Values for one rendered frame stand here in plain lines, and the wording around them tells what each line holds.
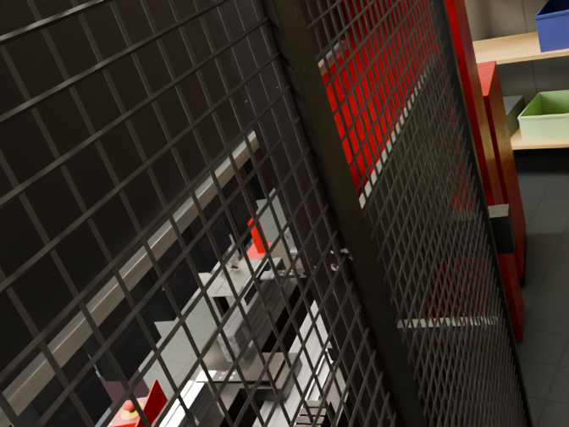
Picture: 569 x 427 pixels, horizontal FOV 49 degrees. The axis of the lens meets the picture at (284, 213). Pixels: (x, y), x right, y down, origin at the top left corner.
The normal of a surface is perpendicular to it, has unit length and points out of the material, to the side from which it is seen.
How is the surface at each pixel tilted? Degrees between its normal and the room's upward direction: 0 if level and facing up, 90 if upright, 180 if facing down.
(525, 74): 90
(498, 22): 90
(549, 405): 0
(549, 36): 90
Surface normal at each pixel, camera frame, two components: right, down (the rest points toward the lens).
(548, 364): -0.31, -0.86
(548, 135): -0.58, 0.50
